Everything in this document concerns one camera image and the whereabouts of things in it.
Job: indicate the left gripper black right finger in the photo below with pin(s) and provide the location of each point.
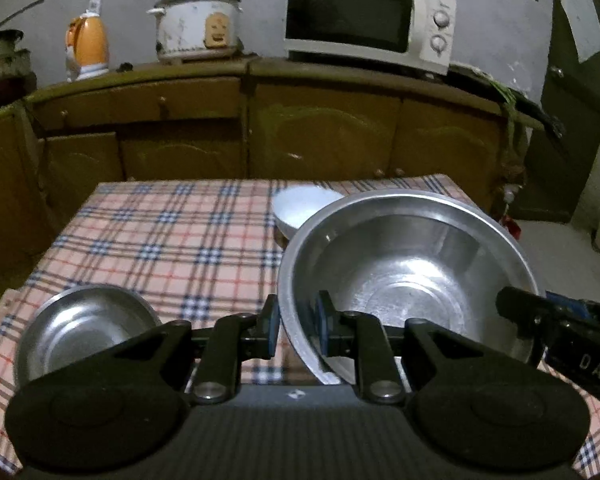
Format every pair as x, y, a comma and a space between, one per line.
362, 338

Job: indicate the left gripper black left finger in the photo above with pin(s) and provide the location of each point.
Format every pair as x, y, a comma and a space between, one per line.
221, 350

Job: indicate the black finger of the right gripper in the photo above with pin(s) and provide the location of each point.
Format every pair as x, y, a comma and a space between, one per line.
529, 311

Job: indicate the deep steel bowl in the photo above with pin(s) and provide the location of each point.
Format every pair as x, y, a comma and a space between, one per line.
400, 254

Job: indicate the white shallow bowl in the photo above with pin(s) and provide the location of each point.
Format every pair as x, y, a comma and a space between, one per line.
294, 205

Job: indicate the small steel dish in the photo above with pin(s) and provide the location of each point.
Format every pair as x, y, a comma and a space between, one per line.
78, 323

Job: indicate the red object on floor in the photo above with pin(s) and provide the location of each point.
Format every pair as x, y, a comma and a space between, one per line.
511, 226

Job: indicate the plaid tablecloth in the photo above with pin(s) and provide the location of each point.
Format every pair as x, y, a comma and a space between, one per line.
192, 249

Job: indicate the green cloth on cabinet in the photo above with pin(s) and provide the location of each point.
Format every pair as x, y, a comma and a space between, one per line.
522, 118

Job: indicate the brown wooden cabinet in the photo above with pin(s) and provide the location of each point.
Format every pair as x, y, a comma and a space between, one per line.
258, 118

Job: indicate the white rice cooker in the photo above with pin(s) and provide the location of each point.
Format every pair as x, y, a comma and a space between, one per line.
190, 30

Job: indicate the dark door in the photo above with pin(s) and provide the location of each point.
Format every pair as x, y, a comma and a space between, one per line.
561, 156

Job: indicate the white microwave oven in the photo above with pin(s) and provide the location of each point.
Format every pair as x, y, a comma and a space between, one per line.
416, 34

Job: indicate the orange electric kettle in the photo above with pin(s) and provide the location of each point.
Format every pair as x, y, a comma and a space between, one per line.
87, 52

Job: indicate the steel steamer pot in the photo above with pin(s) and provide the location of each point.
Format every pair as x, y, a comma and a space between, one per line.
14, 62

